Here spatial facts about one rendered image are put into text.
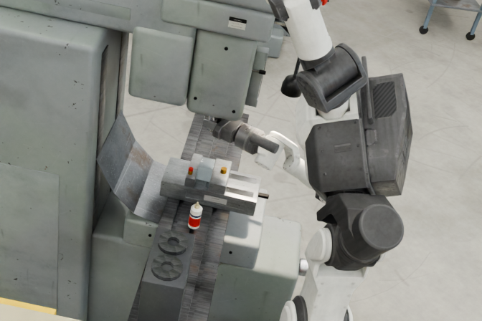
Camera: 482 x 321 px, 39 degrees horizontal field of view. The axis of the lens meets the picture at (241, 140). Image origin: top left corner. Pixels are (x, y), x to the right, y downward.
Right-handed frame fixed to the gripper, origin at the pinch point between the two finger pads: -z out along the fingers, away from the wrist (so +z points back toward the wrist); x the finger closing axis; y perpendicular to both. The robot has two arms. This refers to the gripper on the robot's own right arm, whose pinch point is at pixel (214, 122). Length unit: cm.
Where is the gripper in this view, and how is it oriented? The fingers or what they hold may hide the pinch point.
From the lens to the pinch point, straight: 233.9
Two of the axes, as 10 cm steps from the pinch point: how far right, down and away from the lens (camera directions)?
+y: -1.6, 8.0, 5.8
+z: 8.4, 4.2, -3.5
